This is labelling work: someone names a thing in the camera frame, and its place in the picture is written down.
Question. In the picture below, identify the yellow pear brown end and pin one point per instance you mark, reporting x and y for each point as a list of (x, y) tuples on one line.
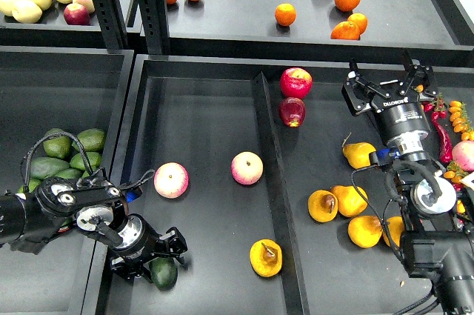
[(322, 206)]

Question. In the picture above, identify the bright red apple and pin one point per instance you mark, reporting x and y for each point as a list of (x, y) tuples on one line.
[(296, 82)]

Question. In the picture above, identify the green avocado far left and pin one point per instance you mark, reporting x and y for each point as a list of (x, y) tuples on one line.
[(32, 185)]

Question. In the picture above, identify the orange on shelf centre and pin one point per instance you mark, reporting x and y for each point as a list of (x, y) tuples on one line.
[(285, 14)]

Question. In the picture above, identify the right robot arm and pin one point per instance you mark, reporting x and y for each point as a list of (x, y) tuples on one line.
[(437, 240)]

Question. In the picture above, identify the orange cherry tomato vine right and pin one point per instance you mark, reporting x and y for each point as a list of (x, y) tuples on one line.
[(460, 120)]

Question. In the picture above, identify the green avocado top right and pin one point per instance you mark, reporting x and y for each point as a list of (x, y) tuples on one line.
[(93, 139)]

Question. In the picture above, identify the small orange right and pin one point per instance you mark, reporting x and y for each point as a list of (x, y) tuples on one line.
[(360, 20)]

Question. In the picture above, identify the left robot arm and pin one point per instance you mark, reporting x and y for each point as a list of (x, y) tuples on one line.
[(98, 209)]

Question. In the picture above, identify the red chili pepper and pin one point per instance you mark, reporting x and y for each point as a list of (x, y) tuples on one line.
[(445, 149)]

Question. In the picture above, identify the pink apple centre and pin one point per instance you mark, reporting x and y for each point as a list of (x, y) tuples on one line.
[(246, 168)]

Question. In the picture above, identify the yellow pear middle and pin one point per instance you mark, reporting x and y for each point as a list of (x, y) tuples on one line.
[(350, 202)]

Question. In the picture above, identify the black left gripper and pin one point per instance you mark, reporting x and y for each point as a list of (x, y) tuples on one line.
[(140, 245)]

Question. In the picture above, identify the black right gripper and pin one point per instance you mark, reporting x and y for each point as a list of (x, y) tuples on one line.
[(399, 117)]

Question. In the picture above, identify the dark green avocado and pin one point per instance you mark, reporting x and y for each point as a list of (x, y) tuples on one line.
[(164, 273)]

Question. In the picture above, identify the yellow pear lower left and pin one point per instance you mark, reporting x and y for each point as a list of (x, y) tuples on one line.
[(365, 231)]

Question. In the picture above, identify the green avocado centre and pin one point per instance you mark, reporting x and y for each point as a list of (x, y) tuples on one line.
[(70, 173)]

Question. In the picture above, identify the yellow pear with brown stem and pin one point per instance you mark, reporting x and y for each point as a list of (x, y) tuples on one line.
[(266, 257)]

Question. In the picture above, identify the orange front right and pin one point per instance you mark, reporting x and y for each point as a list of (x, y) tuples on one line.
[(345, 30)]

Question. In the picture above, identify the pink apple left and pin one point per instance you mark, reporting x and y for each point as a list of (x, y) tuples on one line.
[(171, 180)]

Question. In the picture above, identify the yellow pear lower right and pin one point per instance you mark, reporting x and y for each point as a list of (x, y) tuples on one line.
[(395, 226)]

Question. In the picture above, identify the pink peach right edge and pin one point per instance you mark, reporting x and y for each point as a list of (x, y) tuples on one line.
[(463, 155)]

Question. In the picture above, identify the red cherry tomato vine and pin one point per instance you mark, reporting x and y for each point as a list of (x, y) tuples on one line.
[(436, 109)]

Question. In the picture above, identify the black centre tray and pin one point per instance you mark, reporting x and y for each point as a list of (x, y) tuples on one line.
[(201, 113)]

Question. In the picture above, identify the green avocado top left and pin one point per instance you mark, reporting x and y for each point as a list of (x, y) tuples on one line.
[(59, 147)]

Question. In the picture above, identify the mixed cherry tomatoes lower right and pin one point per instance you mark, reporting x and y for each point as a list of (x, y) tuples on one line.
[(454, 174)]

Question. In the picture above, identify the dark red apple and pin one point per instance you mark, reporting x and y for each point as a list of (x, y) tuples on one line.
[(292, 111)]

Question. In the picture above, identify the green avocado long left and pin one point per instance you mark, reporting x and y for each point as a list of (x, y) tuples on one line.
[(44, 167)]

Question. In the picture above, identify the white label card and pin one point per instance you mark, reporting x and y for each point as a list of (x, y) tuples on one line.
[(468, 181)]

